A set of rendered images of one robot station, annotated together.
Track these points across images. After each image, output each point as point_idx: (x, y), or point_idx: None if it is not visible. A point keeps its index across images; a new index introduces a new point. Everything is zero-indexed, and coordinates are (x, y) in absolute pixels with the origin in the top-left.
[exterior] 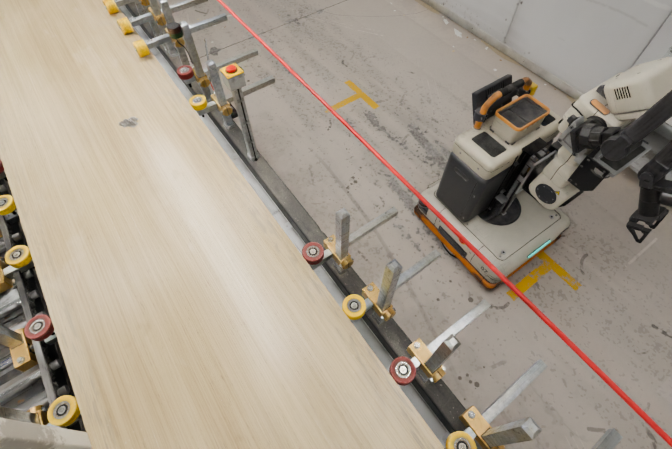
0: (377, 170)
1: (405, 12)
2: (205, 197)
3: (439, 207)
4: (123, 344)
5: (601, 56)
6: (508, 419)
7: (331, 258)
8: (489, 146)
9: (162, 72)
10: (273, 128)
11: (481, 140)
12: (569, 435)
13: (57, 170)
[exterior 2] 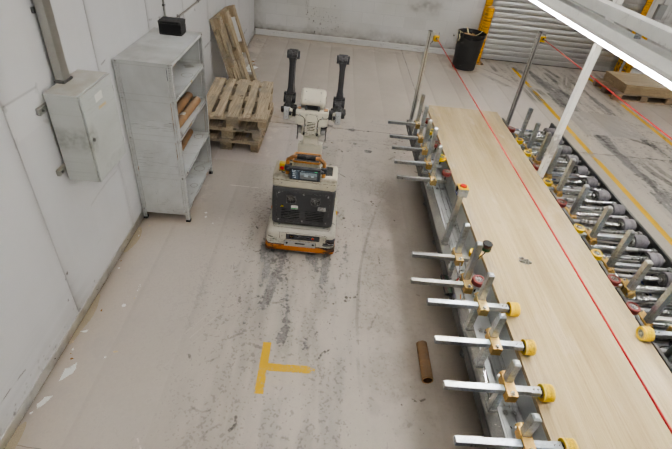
0: (323, 294)
1: None
2: (485, 206)
3: (333, 225)
4: (527, 184)
5: (116, 211)
6: (369, 191)
7: (431, 191)
8: (328, 170)
9: (496, 287)
10: (375, 385)
11: (328, 173)
12: (353, 179)
13: (568, 255)
